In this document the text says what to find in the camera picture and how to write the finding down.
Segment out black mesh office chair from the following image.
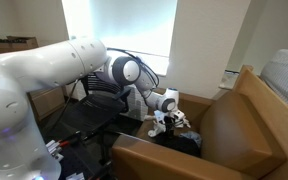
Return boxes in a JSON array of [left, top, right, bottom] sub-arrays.
[[60, 73, 131, 164]]

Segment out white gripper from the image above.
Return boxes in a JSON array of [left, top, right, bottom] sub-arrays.
[[144, 110, 191, 137]]

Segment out cardboard box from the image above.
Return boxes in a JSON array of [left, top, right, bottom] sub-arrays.
[[0, 36, 38, 53]]

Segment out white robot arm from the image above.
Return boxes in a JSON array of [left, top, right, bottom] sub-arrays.
[[0, 38, 187, 180]]

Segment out black jumper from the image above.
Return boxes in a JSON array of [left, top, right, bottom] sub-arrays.
[[154, 131, 201, 157]]

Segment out blue crumpled cloth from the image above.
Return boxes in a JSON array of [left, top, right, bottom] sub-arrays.
[[180, 131, 202, 147]]

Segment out grey striped mattress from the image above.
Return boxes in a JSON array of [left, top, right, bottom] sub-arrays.
[[259, 48, 288, 116]]

